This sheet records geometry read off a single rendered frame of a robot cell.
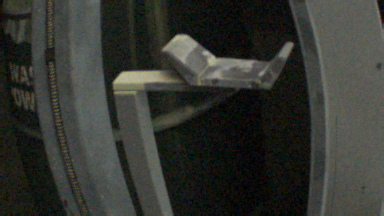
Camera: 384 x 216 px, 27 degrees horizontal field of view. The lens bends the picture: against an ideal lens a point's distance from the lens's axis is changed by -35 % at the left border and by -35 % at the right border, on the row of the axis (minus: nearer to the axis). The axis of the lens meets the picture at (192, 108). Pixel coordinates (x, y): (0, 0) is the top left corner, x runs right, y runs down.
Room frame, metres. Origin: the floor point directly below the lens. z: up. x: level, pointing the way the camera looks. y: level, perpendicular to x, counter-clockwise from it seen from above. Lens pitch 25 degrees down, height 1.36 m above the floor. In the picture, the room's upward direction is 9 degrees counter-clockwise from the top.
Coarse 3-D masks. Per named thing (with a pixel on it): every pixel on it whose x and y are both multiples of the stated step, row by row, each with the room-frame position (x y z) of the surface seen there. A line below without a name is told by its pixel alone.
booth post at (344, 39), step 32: (288, 0) 1.18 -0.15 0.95; (320, 0) 1.16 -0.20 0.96; (352, 0) 1.13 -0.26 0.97; (320, 32) 1.17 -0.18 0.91; (352, 32) 1.14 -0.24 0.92; (352, 64) 1.14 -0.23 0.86; (352, 96) 1.15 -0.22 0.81; (352, 128) 1.15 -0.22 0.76; (352, 160) 1.15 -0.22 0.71; (352, 192) 1.14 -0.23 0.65
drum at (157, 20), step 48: (144, 0) 1.65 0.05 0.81; (192, 0) 1.69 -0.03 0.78; (144, 48) 1.64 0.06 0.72; (240, 48) 1.78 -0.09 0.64; (192, 96) 1.67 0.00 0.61; (240, 96) 1.75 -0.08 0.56; (192, 144) 1.67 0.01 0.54; (240, 144) 1.74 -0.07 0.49; (48, 192) 1.69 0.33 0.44; (192, 192) 1.66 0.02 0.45; (240, 192) 1.73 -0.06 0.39
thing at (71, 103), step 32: (32, 0) 0.76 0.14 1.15; (64, 0) 0.74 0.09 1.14; (96, 0) 0.78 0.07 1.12; (32, 32) 0.76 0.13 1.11; (64, 32) 0.74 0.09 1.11; (96, 32) 0.78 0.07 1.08; (32, 64) 0.76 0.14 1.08; (64, 64) 0.74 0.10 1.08; (96, 64) 0.78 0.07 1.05; (64, 96) 0.74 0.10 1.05; (96, 96) 0.77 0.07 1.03; (64, 128) 0.75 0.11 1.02; (96, 128) 0.76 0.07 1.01; (64, 160) 0.76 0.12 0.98; (96, 160) 0.75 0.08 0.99; (64, 192) 0.76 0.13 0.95; (96, 192) 0.74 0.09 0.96; (128, 192) 0.79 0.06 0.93
